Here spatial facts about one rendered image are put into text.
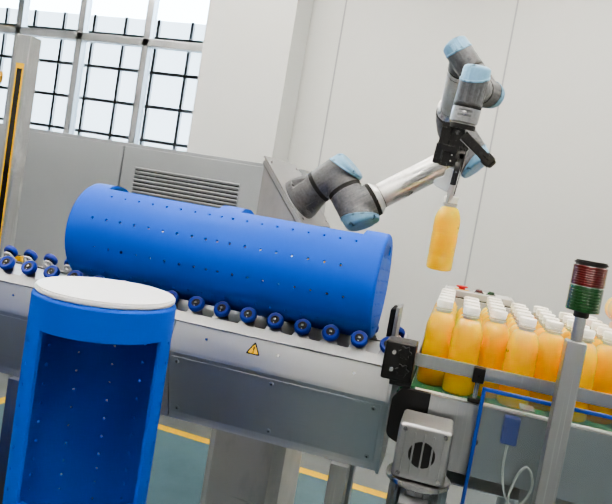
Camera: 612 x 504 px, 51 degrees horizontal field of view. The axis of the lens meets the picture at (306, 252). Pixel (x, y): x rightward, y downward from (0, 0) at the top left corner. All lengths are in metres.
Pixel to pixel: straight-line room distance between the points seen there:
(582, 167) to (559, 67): 0.65
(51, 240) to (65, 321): 2.86
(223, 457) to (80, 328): 1.17
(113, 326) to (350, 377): 0.65
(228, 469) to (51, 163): 2.40
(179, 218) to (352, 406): 0.67
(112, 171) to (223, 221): 2.20
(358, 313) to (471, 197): 2.91
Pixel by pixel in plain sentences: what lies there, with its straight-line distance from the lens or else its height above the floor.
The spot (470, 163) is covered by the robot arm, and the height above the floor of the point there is 1.49.
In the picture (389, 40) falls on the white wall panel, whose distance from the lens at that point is 4.72.
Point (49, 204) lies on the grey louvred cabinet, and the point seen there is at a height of 1.02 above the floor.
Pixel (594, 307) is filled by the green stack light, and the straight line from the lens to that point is 1.36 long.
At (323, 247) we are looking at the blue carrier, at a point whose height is 1.17.
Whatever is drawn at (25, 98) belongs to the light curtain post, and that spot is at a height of 1.48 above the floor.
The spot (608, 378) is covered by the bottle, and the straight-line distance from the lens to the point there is 1.62.
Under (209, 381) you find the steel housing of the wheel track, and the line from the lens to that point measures 1.78.
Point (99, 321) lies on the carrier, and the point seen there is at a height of 1.00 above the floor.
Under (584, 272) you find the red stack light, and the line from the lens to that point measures 1.35.
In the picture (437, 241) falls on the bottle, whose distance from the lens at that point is 1.80.
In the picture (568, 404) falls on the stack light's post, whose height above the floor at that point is 0.98.
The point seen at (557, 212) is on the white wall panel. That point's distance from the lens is 4.44.
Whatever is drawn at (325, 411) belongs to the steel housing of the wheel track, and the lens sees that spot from 1.70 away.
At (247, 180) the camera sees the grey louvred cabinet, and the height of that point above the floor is 1.34.
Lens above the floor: 1.28
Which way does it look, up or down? 4 degrees down
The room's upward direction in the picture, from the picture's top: 10 degrees clockwise
